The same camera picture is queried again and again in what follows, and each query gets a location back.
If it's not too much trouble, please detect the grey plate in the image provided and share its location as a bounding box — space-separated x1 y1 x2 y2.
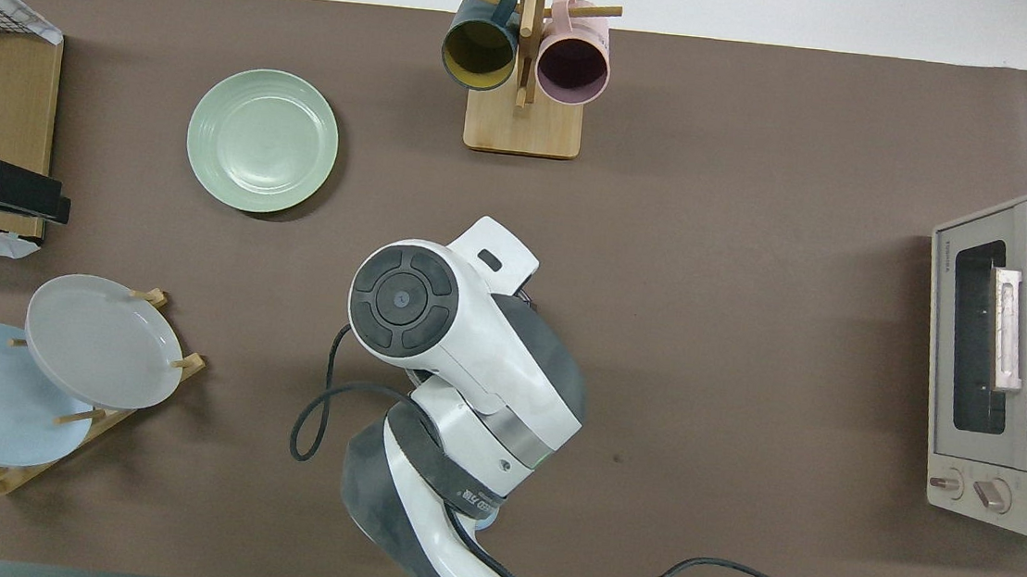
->
19 270 192 417

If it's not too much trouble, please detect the green plate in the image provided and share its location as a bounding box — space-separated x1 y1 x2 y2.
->
182 63 345 220

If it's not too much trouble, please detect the wooden plate rack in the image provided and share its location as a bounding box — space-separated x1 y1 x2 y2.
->
0 274 213 517

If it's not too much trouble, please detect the dark teal mug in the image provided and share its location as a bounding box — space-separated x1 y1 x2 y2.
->
438 0 524 95

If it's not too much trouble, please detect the wooden mug tree stand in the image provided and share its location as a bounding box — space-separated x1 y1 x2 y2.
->
430 0 624 164

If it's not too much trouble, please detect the pink mug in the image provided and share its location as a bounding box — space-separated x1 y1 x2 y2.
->
532 0 617 109

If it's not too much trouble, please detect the brown table mat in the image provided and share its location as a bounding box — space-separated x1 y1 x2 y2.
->
0 0 1027 577

